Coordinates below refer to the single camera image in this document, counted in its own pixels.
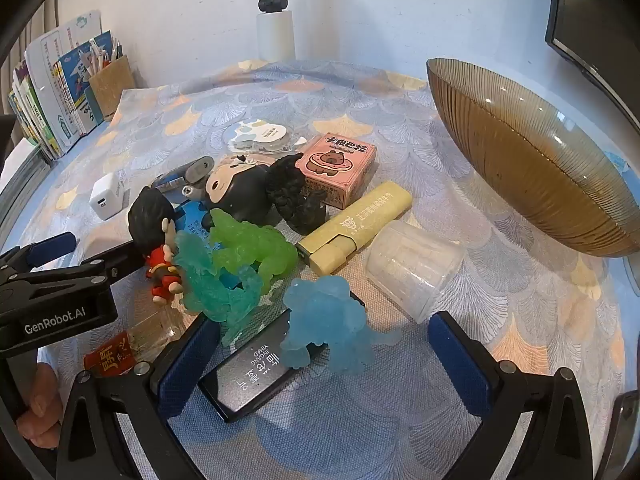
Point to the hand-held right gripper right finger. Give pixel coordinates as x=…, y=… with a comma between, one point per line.
x=460, y=365

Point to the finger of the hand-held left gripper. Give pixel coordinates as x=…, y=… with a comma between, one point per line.
x=112, y=265
x=50, y=250

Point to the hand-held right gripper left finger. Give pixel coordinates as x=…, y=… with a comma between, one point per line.
x=185, y=370

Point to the black-haired red-clothed figurine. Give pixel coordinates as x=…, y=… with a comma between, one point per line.
x=150, y=215

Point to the black rectangular box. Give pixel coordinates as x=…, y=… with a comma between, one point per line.
x=250, y=375

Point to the white charger plug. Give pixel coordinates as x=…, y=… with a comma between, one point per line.
x=106, y=197

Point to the teal translucent figurine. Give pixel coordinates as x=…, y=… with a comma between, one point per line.
x=200, y=280

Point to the blue translucent figurine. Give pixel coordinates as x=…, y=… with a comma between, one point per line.
x=325, y=320

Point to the brown ribbed glass bowl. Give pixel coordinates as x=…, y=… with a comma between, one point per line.
x=525, y=160

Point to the person's left hand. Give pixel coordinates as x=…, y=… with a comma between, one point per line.
x=40, y=405

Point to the clear bottle red label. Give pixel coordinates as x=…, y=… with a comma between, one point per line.
x=145, y=332

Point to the blue card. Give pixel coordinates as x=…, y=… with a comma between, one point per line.
x=192, y=217

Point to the dark blue pocket tool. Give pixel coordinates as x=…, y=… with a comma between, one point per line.
x=167, y=183

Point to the clear plastic cup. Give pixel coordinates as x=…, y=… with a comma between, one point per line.
x=410, y=270

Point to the grey key fob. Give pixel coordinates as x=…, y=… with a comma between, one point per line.
x=199, y=170

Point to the green translucent figurine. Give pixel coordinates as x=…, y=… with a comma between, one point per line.
x=250, y=255

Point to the black round-headed figurine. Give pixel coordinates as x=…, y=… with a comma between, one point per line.
x=235, y=185

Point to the row of books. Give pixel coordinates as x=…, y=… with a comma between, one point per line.
x=50, y=90

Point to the brown pen holder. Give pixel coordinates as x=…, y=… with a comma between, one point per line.
x=112, y=87

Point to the black dragon figurine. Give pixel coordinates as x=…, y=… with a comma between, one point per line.
x=290, y=195

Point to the bunch of pens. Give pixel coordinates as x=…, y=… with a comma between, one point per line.
x=100, y=60

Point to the beige curtain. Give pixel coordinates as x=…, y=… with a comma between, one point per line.
x=50, y=15

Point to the pink cardboard box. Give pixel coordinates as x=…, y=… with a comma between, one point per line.
x=335, y=160

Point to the light blue packet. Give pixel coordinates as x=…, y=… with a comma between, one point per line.
x=615, y=162

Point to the white desk lamp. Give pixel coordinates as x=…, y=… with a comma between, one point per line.
x=275, y=35

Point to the black monitor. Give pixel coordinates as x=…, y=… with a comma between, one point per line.
x=590, y=10

